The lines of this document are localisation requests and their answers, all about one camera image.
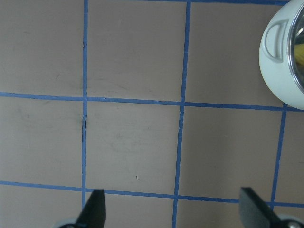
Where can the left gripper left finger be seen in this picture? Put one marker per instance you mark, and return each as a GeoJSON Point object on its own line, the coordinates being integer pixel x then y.
{"type": "Point", "coordinates": [93, 215]}

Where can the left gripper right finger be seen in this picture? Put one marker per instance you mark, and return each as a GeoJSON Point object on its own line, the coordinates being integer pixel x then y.
{"type": "Point", "coordinates": [255, 213]}

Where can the yellow corn cob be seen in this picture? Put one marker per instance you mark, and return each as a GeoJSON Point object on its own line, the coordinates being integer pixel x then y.
{"type": "Point", "coordinates": [299, 53]}

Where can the pale green steel pot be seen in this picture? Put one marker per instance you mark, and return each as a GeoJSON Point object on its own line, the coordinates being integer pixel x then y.
{"type": "Point", "coordinates": [280, 71]}

